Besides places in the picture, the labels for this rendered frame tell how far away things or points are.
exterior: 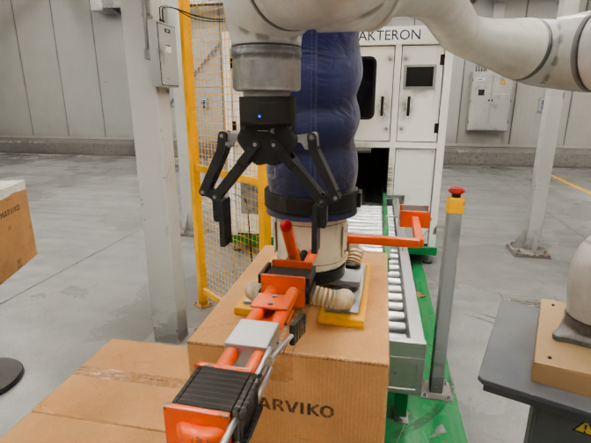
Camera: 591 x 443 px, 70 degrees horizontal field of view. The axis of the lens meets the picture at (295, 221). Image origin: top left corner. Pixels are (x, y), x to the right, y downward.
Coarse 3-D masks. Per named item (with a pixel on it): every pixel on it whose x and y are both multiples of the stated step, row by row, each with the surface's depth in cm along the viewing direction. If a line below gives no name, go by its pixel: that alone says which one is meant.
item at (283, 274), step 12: (276, 264) 85; (288, 264) 84; (300, 264) 84; (264, 276) 78; (276, 276) 77; (288, 276) 77; (300, 276) 80; (312, 276) 80; (264, 288) 78; (300, 288) 77; (312, 288) 81; (300, 300) 77
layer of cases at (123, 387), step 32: (96, 352) 151; (128, 352) 151; (160, 352) 151; (64, 384) 134; (96, 384) 134; (128, 384) 134; (160, 384) 134; (32, 416) 121; (64, 416) 121; (96, 416) 121; (128, 416) 121; (160, 416) 121
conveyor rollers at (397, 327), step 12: (360, 216) 326; (372, 216) 326; (348, 228) 301; (360, 228) 300; (372, 228) 299; (396, 252) 253; (396, 264) 236; (396, 276) 220; (396, 288) 203; (396, 300) 194; (396, 312) 179; (396, 324) 170; (396, 336) 161
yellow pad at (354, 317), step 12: (348, 264) 112; (336, 288) 103; (348, 288) 98; (360, 288) 103; (360, 300) 98; (324, 312) 93; (336, 312) 93; (348, 312) 92; (360, 312) 93; (336, 324) 91; (348, 324) 90; (360, 324) 89
